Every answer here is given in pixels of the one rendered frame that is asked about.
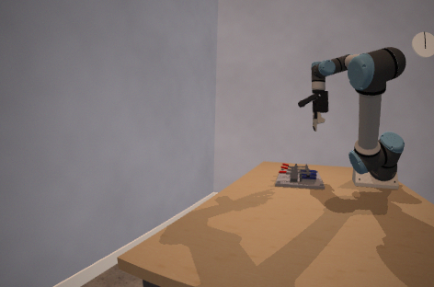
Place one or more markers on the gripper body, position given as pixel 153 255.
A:
pixel 321 100

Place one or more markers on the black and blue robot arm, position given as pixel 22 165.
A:
pixel 369 71

